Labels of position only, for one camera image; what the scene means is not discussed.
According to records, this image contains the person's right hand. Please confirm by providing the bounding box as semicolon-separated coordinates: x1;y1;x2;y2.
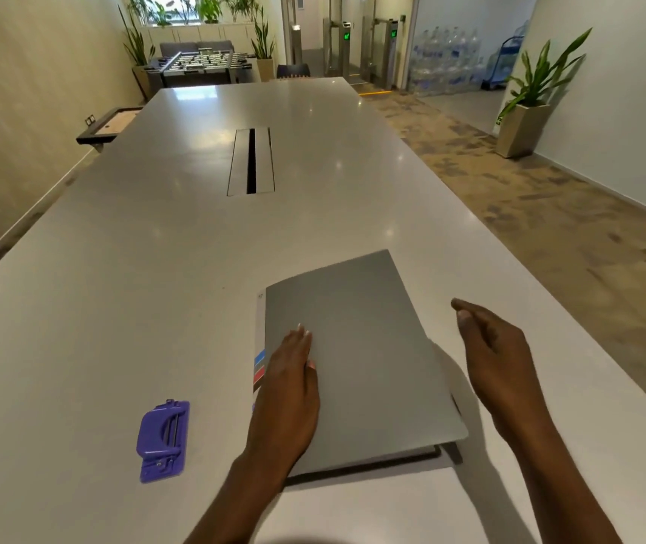
450;298;546;444

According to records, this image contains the person's left hand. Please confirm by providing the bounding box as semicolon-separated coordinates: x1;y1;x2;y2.
243;325;322;469

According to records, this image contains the grey folder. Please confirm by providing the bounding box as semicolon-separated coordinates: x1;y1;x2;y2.
252;249;470;488

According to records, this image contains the person's left forearm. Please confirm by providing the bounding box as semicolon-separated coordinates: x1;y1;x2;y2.
184;447;301;544

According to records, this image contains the person's right forearm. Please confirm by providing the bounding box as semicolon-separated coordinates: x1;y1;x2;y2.
493;408;625;544

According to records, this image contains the white sheet with coloured tabs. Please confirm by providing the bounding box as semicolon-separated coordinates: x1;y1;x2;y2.
252;291;267;415

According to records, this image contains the purple hole punch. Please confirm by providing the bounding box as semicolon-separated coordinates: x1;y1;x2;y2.
139;399;191;484

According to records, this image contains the plant in beige square planter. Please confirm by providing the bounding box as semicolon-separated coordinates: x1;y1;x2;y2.
494;28;593;160

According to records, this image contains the stack of water bottles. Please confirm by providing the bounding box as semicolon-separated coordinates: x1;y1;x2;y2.
408;25;491;97

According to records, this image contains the blue trolley with water bottle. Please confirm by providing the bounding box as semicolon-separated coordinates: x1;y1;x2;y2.
482;19;529;91

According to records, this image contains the turnstile gate with green light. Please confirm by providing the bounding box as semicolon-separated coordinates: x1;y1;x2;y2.
359;14;402;90
325;18;353;78

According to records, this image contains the dark framed wooden game board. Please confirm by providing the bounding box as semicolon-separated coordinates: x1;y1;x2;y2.
76;105;144;147

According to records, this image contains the foosball table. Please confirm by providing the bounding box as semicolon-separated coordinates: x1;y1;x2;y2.
148;47;259;89

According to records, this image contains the tall snake plant in planter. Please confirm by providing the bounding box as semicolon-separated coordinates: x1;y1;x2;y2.
250;6;277;82
117;5;156;101

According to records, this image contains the grey sofa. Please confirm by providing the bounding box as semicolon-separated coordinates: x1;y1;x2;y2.
159;41;235;58

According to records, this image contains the white low cabinet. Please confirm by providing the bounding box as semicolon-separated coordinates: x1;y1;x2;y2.
144;23;258;47

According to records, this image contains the green leafy windowsill plant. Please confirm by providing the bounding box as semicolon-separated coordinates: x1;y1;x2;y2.
226;0;263;23
195;0;224;25
128;0;173;28

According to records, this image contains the grey table cable hatch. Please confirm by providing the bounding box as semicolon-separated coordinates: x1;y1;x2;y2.
227;127;276;196

